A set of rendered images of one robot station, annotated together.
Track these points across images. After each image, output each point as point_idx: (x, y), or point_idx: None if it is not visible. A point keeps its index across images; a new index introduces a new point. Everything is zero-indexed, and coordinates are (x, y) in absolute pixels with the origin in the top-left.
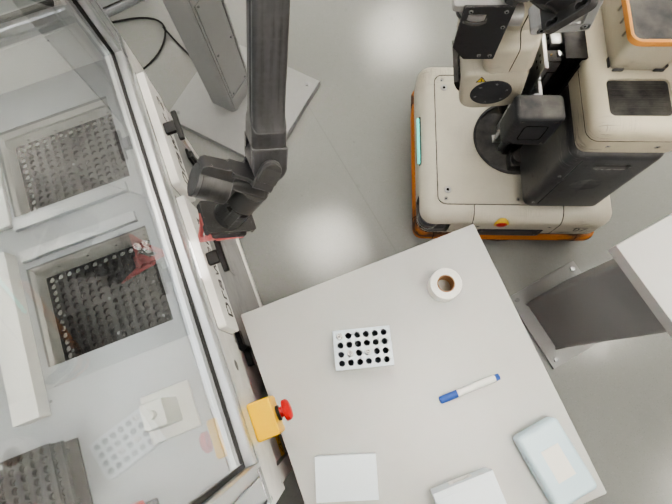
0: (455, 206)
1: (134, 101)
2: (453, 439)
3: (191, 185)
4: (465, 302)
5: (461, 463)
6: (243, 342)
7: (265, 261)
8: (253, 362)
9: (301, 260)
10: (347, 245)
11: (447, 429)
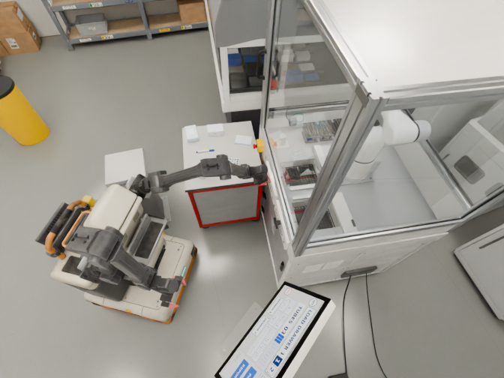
0: (178, 241)
1: (287, 219)
2: (214, 142)
3: (265, 168)
4: None
5: (214, 138)
6: None
7: (262, 256)
8: None
9: (247, 253)
10: (226, 256)
11: (214, 145)
